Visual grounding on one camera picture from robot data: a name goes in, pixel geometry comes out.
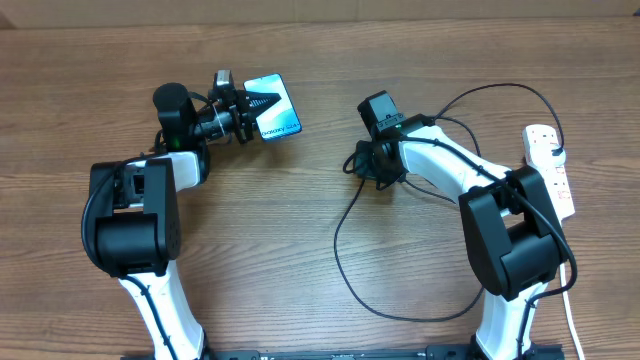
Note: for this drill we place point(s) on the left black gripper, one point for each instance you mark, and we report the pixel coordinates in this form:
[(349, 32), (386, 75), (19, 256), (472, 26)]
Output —
[(245, 110)]

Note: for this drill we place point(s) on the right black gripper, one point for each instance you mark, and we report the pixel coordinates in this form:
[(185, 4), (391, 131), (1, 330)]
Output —
[(363, 167)]

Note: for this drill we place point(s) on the Samsung Galaxy smartphone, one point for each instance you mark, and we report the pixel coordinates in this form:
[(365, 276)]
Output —
[(281, 120)]

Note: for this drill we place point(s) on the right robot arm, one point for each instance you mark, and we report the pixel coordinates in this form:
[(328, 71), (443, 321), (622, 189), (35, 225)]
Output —
[(513, 234)]

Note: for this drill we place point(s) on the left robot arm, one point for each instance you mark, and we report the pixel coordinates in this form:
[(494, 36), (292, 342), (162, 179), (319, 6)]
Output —
[(130, 226)]

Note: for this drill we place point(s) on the white USB charger plug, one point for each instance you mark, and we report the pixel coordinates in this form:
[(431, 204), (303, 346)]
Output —
[(546, 157)]

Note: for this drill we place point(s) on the white power strip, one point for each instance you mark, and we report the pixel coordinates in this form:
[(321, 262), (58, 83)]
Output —
[(556, 180)]

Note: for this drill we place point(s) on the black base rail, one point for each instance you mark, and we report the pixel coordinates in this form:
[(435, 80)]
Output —
[(340, 354)]

